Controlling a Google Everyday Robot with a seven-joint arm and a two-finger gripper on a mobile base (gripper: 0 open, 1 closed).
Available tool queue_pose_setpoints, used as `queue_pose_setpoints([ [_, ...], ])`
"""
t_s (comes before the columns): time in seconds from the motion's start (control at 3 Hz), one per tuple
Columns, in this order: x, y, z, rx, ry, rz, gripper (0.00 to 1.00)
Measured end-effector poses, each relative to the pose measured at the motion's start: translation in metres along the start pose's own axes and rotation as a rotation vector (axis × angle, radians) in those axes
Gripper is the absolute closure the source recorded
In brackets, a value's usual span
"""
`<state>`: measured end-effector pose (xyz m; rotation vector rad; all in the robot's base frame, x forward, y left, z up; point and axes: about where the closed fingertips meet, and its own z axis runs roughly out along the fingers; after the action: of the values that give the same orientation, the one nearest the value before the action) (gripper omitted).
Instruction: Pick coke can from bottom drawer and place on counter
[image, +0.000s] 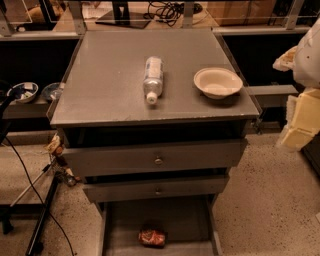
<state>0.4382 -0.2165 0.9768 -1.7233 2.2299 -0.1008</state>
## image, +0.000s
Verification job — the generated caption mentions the grey side shelf block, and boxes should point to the grey side shelf block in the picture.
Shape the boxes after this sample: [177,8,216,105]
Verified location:
[247,85,298,108]

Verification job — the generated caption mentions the dark blue bowl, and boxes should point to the dark blue bowl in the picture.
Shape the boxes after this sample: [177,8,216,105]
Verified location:
[41,82,64,102]

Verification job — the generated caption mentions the black monitor base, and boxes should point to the black monitor base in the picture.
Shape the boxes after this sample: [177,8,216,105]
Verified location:
[95,1,151,29]

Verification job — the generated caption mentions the white paper bowl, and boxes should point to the white paper bowl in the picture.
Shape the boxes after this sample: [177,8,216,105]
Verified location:
[194,67,243,99]

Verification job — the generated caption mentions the black metal stand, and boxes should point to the black metal stand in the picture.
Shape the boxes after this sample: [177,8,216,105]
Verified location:
[0,177,58,256]

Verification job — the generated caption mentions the black floor cable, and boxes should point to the black floor cable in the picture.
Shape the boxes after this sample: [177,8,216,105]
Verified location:
[4,136,76,256]

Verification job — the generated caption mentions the cardboard box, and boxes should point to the cardboard box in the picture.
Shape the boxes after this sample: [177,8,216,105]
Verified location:
[207,0,277,26]

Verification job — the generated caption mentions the black cable bundle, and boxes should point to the black cable bundle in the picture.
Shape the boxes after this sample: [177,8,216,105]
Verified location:
[143,1,204,28]

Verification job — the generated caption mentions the grey middle drawer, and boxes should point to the grey middle drawer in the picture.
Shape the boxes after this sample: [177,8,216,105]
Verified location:
[83,175,229,203]

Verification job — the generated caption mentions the white bowl with items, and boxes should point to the white bowl with items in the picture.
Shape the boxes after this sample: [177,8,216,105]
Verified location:
[7,82,39,104]

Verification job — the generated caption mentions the snack clutter pile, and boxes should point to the snack clutter pile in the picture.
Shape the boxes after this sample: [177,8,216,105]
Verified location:
[45,134,80,187]

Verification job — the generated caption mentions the clear plastic water bottle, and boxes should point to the clear plastic water bottle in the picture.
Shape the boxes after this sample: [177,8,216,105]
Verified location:
[143,56,163,105]

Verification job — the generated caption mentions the open grey bottom drawer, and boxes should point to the open grey bottom drawer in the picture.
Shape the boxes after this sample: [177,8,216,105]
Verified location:
[98,196,223,256]

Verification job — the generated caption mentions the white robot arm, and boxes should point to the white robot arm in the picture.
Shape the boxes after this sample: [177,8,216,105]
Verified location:
[273,19,320,151]

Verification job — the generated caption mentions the grey top drawer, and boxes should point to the grey top drawer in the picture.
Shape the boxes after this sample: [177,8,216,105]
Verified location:
[63,139,247,177]

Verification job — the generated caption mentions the grey drawer cabinet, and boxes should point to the grey drawer cabinet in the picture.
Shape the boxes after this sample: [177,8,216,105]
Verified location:
[46,27,261,256]

